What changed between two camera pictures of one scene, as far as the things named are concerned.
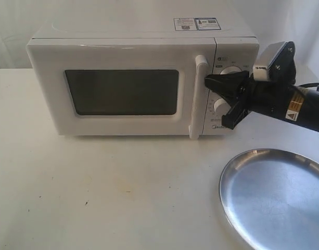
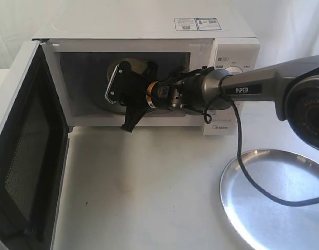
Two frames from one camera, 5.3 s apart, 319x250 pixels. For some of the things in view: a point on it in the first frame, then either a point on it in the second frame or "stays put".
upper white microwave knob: x=229 y=69 stays put
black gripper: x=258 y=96 to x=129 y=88
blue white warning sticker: x=192 y=24 stays put
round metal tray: x=275 y=200 stays put
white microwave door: x=153 y=87 to x=30 y=128
